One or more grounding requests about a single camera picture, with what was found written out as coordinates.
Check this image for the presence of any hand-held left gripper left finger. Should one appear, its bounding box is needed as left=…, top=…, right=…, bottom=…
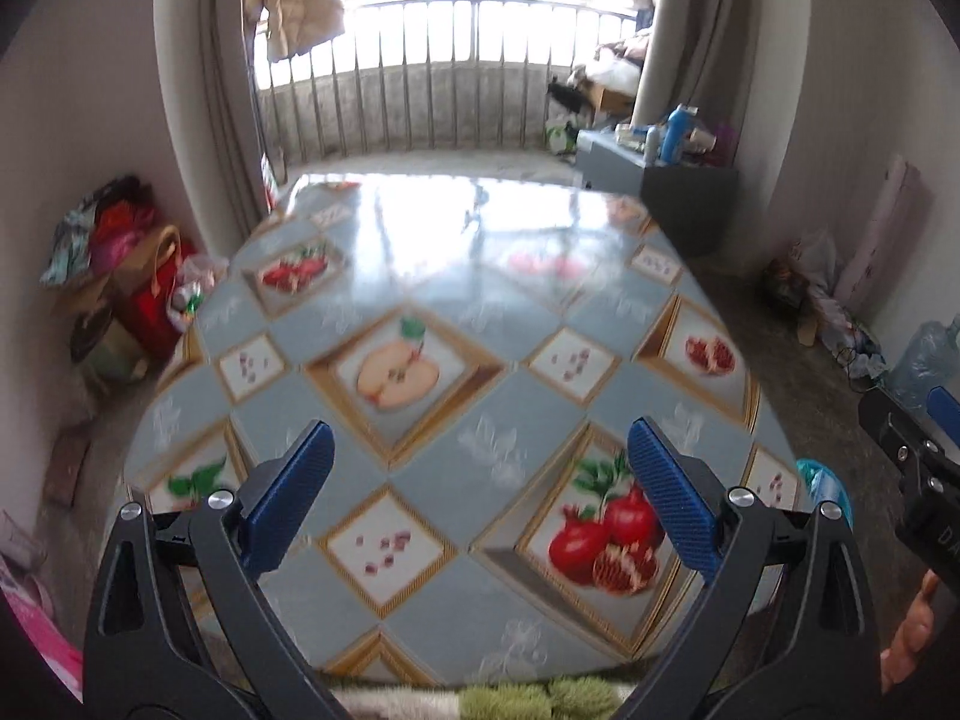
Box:
left=82, top=418, right=337, bottom=715

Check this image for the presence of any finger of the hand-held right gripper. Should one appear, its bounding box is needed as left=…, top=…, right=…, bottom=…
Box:
left=927, top=386, right=960, bottom=457
left=858, top=387, right=937, bottom=482

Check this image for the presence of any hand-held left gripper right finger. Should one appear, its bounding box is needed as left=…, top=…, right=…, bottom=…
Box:
left=625, top=415, right=881, bottom=715

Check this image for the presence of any waste bin with blue liner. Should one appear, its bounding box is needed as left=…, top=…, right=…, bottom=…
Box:
left=795, top=457, right=856, bottom=530

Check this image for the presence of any person's right hand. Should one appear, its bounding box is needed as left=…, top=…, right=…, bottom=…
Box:
left=879, top=568, right=942, bottom=695

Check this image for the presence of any large clear water bottle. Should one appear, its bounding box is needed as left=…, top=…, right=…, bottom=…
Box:
left=885, top=319, right=960, bottom=421

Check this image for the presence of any crumpled white plastic bag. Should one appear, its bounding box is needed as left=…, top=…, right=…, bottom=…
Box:
left=787, top=229, right=841, bottom=293

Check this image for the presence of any fruit print tablecloth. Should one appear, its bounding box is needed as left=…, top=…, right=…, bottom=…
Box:
left=124, top=171, right=815, bottom=691

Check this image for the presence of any pink rolled mat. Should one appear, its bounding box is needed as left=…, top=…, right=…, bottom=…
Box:
left=836, top=154, right=935, bottom=316

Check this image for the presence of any clear bag of wrappers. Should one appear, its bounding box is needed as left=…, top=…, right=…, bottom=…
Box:
left=171, top=255, right=230, bottom=335

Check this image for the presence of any brown flat box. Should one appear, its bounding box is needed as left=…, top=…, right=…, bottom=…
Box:
left=45, top=431, right=91, bottom=507

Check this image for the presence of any printed cardboard box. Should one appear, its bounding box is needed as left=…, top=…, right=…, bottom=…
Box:
left=69, top=274, right=151, bottom=383

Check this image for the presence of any green white fluffy robe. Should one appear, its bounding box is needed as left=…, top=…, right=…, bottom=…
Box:
left=330, top=675, right=638, bottom=720

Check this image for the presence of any pink plastic bag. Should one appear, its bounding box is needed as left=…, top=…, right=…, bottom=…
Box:
left=0, top=555, right=83, bottom=700

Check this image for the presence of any grey cabinet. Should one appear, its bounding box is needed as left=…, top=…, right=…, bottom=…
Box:
left=576, top=129, right=740, bottom=256

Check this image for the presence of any red pink clothes pile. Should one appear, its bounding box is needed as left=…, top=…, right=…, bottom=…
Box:
left=79, top=175, right=162, bottom=267

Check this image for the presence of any floral cloth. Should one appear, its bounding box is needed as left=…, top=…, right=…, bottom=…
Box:
left=39, top=206, right=98, bottom=287

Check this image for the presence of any blue bottle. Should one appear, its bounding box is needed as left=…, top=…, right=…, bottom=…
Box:
left=658, top=103, right=698, bottom=164

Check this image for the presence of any beige curtain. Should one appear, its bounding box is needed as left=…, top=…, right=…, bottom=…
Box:
left=628, top=0, right=751, bottom=132
left=154, top=0, right=267, bottom=241

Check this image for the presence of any brown cardboard box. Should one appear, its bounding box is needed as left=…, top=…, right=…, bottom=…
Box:
left=577, top=79, right=635, bottom=112

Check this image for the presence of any balcony railing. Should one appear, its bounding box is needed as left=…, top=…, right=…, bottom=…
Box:
left=255, top=0, right=638, bottom=166

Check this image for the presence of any beige quilted jacket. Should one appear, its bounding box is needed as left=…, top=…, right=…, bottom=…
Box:
left=241, top=0, right=346, bottom=63

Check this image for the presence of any black cable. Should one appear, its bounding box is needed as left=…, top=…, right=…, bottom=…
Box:
left=832, top=322, right=886, bottom=383

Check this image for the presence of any bag with tan handles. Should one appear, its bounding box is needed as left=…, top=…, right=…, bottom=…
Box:
left=133, top=223, right=202, bottom=362

